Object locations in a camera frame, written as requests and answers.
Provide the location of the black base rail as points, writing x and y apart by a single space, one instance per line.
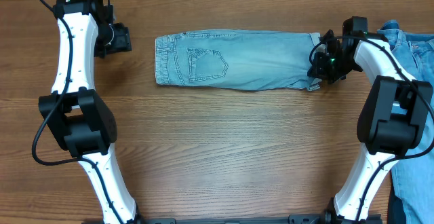
234 220

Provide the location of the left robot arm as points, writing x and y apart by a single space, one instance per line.
77 117

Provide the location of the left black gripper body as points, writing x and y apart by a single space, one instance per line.
122 39

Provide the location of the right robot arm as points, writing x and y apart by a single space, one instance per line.
391 121

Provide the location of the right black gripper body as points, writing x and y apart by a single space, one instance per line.
321 66

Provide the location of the light blue denim shorts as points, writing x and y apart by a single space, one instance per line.
236 59

